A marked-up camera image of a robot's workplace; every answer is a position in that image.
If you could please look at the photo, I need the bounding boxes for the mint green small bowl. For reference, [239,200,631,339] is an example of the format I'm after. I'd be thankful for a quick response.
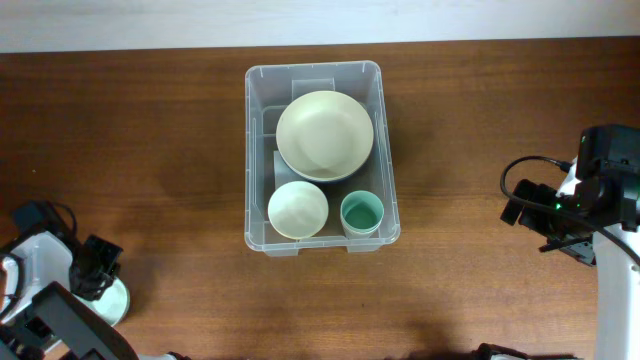
[77,278,130,327]

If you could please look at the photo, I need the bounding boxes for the yellow small bowl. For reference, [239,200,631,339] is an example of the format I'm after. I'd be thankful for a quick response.
[279,235,318,242]

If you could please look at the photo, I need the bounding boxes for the white small bowl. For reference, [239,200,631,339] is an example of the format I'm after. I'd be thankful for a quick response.
[267,181,329,237]

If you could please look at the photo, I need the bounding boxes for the mint green cup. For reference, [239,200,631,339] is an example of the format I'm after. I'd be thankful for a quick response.
[340,190,385,231]

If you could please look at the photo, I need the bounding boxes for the dark blue bowl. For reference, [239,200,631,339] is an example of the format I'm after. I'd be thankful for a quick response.
[280,167,368,184]

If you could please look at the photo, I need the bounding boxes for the cream bowl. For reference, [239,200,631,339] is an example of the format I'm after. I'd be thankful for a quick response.
[276,90,374,179]

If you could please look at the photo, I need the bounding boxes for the cream cup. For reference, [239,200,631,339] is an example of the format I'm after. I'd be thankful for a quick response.
[344,228,378,240]

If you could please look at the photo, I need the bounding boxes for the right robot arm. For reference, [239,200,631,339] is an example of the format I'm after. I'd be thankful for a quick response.
[500,125,639,359]

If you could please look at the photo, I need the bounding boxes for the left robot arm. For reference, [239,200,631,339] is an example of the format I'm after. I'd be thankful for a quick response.
[1,201,145,360]

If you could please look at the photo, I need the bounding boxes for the clear plastic storage bin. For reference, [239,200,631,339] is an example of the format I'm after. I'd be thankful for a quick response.
[244,60,401,257]

